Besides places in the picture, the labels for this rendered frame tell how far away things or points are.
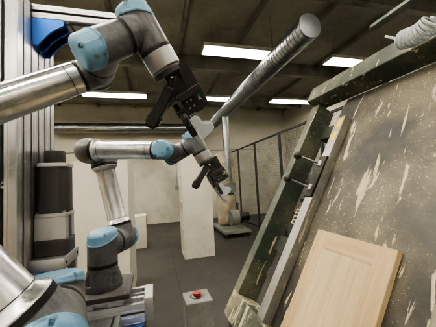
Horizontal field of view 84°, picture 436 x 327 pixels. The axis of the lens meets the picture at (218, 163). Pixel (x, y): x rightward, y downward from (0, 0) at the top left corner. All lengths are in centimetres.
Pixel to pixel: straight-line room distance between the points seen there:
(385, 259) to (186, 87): 69
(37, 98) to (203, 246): 443
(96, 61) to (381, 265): 85
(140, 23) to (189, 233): 437
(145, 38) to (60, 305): 53
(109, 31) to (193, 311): 106
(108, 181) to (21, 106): 67
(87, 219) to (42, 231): 235
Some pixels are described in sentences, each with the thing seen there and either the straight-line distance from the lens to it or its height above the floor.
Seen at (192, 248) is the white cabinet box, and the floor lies 19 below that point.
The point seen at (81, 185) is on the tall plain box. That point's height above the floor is 147.
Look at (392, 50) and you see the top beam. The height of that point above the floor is 192.
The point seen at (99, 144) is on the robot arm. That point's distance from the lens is 112.
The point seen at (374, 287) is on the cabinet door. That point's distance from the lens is 84.
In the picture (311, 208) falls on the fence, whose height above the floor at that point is 131.
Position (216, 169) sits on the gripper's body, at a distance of 109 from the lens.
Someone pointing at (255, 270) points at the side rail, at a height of 100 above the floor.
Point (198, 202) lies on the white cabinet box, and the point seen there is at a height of 104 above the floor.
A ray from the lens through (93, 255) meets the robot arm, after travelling 113.
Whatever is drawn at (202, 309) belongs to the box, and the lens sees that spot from 122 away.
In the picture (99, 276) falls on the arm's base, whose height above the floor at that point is 110.
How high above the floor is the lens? 145
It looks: 4 degrees up
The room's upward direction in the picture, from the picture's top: 3 degrees counter-clockwise
